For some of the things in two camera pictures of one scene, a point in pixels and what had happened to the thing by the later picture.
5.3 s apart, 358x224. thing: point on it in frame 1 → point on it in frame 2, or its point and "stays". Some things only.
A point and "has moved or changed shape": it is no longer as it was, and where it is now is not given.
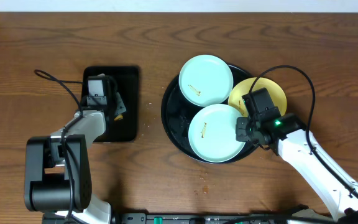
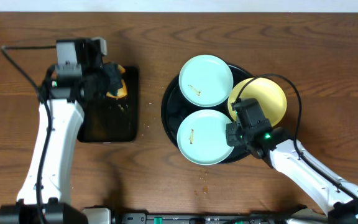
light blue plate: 212,133 has moved or changed shape
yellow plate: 245,86 stays
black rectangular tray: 126,81 stays
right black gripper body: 243,129 → 233,137
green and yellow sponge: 120,117 → 117,88
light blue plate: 206,80 stays
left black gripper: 117,101 → 111,79
